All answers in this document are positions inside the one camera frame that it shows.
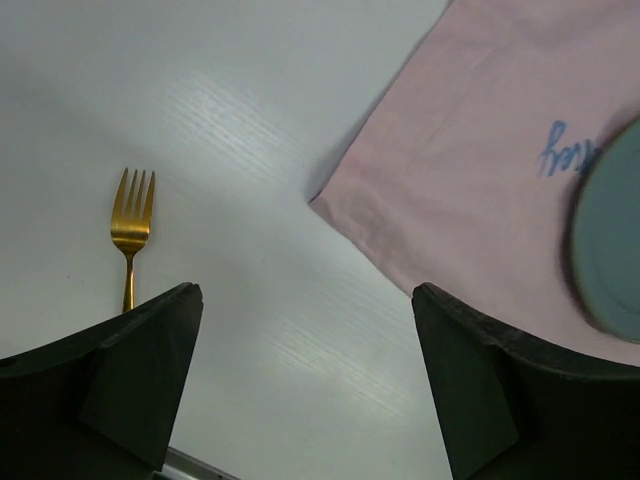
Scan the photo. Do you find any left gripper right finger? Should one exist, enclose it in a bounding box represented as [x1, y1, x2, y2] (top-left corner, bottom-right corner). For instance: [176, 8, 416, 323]
[412, 284, 639, 479]

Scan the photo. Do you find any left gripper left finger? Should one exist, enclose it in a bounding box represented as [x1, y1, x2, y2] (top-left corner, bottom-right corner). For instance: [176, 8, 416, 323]
[1, 283, 203, 479]

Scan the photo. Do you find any gold fork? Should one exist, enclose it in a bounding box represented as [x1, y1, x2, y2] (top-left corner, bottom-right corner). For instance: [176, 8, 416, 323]
[110, 169, 156, 313]

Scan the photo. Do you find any teal round plate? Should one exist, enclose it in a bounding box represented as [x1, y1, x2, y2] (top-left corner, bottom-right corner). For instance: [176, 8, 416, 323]
[569, 119, 639, 343]

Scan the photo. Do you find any pink cloth placemat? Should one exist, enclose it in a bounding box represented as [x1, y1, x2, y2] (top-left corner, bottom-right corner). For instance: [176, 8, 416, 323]
[311, 1, 639, 365]

